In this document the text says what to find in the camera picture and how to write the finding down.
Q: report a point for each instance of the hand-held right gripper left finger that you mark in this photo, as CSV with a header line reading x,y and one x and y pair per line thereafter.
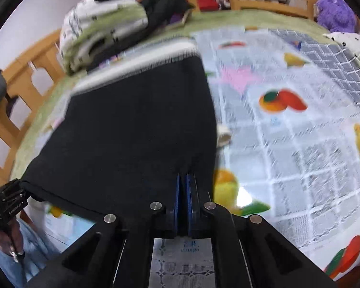
x,y
176,205

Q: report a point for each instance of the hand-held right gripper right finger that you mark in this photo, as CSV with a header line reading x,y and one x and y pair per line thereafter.
x,y
189,205

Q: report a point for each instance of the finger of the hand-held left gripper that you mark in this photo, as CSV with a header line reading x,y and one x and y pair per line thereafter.
x,y
13,189

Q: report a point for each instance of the black pants with white waistband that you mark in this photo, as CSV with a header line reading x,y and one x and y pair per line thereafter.
x,y
123,141

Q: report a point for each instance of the person's left hand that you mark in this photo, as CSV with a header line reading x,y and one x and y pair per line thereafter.
x,y
4,241

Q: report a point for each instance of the person's blue jeans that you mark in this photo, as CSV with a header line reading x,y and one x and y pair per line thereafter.
x,y
36,240

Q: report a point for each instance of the fruit print plastic sheet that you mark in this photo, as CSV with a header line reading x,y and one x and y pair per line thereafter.
x,y
303,162

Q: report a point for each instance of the purple book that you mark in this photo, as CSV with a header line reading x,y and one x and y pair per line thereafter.
x,y
180,18

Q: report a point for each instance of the folded flower print quilt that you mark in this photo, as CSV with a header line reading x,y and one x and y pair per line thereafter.
x,y
108,21

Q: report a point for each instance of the black padded jacket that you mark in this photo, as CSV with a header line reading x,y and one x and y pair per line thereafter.
x,y
162,6

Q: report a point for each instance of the white flower print pillow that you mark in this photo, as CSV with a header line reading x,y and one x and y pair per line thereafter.
x,y
348,43

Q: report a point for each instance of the purple plush toy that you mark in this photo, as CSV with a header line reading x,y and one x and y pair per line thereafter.
x,y
336,15

